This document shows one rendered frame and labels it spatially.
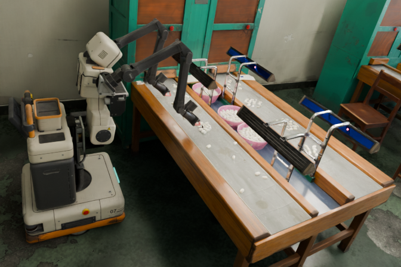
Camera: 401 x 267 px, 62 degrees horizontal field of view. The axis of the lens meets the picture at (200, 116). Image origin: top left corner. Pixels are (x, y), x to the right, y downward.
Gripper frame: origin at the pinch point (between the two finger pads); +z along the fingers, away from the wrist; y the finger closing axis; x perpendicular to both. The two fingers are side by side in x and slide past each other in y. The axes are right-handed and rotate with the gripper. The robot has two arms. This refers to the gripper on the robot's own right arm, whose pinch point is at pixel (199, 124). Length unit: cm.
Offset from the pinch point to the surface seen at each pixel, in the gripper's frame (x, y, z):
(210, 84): -26.6, 8.9, -10.3
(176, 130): 14.3, 3.9, -9.0
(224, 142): -2.3, -16.9, 14.1
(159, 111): 14.8, 32.4, -9.9
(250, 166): -3.7, -45.5, 16.0
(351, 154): -59, -63, 76
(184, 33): -46, 86, -5
